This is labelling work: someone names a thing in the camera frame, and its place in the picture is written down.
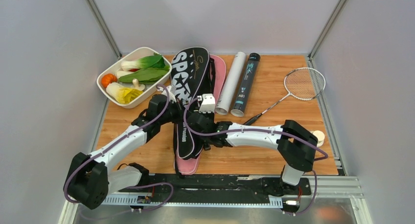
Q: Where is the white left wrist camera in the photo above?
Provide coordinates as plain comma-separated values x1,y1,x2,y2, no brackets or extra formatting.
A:
157,85,177,103

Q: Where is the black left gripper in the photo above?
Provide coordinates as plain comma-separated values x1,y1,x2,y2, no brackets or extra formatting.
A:
159,98,190,126

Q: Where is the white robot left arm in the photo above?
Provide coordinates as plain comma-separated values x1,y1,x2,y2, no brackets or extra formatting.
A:
63,94,183,209

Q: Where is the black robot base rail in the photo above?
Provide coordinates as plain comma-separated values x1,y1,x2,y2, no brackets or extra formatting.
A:
135,173,312,204

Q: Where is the beige mushroom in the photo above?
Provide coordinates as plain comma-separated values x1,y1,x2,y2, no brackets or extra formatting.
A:
132,79,145,91

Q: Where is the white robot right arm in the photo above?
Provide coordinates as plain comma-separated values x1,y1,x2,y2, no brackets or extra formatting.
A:
184,112,318,194

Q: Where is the green leafy vegetable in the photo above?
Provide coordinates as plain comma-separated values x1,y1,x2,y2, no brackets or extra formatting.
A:
118,66,170,83

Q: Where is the black racket cover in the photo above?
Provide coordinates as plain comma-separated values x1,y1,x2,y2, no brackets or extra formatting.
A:
171,46,213,160

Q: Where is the white rectangular tray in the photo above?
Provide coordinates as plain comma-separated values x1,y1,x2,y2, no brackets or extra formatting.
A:
96,47,172,109

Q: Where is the pink racket cover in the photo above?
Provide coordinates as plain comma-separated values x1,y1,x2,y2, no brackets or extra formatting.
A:
173,54,227,176

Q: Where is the white tube cap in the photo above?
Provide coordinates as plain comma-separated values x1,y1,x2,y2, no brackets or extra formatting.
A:
311,130,325,148

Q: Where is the white racket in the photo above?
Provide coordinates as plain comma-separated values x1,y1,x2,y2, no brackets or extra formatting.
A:
243,67,326,126

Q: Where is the green bok choy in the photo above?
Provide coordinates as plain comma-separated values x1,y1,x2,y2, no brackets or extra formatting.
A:
121,54,164,70

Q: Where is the black shuttlecock tube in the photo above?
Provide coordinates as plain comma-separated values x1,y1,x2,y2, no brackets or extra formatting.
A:
231,53,261,117

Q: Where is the yellow napa cabbage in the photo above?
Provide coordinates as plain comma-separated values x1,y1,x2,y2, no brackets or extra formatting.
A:
106,82,143,104

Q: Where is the white shuttlecock tube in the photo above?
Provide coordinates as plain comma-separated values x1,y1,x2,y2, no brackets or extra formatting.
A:
215,52,246,115

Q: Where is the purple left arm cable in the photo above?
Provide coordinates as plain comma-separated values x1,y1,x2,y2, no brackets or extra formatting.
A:
63,84,174,213

